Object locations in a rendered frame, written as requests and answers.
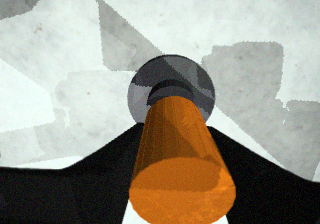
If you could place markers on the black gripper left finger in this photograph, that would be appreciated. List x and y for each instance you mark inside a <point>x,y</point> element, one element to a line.
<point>93,190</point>

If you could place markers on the orange cylinder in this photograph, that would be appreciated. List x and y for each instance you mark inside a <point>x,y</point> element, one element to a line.
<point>179,175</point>

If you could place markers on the grey round pedestal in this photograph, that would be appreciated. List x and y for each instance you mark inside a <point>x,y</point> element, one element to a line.
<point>170,75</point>

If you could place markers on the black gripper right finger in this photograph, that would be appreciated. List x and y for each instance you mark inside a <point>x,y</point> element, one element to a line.
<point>265,192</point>

